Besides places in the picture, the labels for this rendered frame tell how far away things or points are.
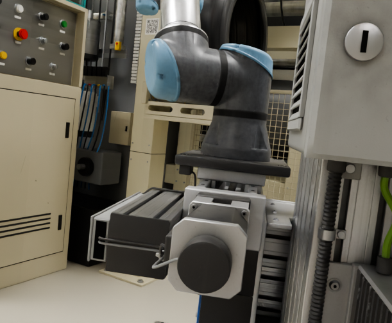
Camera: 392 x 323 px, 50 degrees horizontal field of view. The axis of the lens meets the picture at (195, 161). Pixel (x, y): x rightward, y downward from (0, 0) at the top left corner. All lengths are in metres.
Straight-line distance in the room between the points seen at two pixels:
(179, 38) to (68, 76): 1.34
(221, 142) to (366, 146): 0.54
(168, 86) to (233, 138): 0.17
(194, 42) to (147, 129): 1.22
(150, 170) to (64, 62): 0.65
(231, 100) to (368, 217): 0.41
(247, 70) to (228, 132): 0.13
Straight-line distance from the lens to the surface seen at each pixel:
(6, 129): 1.88
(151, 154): 2.04
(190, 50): 0.85
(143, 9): 1.46
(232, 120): 0.87
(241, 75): 0.86
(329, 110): 0.34
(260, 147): 0.88
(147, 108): 1.93
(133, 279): 2.13
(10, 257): 2.02
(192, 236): 0.49
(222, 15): 1.74
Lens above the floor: 0.78
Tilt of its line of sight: 5 degrees down
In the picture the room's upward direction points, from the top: 6 degrees clockwise
